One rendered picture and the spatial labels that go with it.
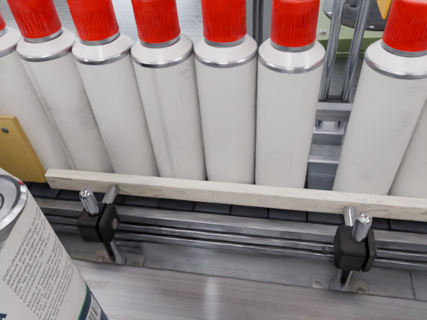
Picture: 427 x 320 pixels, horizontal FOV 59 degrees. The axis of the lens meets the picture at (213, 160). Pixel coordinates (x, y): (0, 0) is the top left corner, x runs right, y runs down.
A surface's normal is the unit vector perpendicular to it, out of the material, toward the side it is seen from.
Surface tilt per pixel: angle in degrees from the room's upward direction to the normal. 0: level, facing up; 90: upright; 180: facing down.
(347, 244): 0
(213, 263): 0
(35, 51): 45
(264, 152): 90
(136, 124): 90
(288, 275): 0
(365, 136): 90
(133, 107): 90
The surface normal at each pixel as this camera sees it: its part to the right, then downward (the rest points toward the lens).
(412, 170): -0.80, 0.45
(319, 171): -0.06, -0.71
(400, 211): -0.16, 0.70
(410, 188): -0.62, 0.58
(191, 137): 0.63, 0.52
